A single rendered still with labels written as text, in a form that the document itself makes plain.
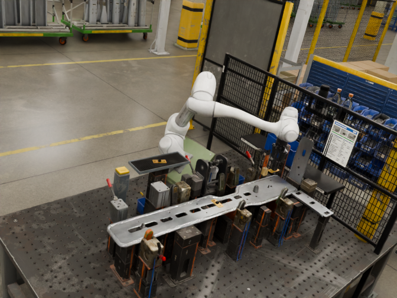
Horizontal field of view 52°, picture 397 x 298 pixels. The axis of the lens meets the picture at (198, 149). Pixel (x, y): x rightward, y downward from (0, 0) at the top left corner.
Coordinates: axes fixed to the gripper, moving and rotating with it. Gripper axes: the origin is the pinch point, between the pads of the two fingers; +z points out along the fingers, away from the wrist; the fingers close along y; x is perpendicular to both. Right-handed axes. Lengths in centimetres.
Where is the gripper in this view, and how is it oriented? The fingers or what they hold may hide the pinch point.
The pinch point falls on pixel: (275, 165)
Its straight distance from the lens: 277.9
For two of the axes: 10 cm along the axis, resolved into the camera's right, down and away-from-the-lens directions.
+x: 7.8, -1.6, 6.0
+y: 6.0, 4.5, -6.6
